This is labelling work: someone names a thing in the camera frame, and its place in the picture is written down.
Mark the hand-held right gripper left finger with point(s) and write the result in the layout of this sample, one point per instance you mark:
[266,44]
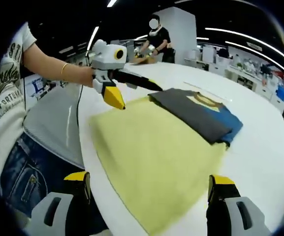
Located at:
[58,211]

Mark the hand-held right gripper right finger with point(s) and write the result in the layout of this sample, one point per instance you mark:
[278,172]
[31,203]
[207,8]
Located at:
[240,214]

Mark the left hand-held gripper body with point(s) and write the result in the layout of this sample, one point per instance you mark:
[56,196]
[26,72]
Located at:
[104,59]

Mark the yellow garment grey blue sleeves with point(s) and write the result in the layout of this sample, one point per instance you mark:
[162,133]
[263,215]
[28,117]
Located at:
[151,152]

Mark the clear template strip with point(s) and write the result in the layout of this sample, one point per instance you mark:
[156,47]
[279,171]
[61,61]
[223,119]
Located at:
[205,90]

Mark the brown cloth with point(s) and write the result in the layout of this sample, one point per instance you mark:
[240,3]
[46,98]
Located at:
[144,61]

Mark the ceiling light strip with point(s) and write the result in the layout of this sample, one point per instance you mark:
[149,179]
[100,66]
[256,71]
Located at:
[230,32]
[202,38]
[93,38]
[112,2]

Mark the person's blue jeans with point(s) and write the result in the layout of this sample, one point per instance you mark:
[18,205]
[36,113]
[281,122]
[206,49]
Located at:
[33,169]

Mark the white pillar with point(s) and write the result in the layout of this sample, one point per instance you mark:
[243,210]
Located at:
[181,29]

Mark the white cabinet row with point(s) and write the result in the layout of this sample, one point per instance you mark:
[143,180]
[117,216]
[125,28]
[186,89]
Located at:
[262,91]

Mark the blue plastic box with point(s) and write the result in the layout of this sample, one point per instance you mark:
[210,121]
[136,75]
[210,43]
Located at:
[281,92]

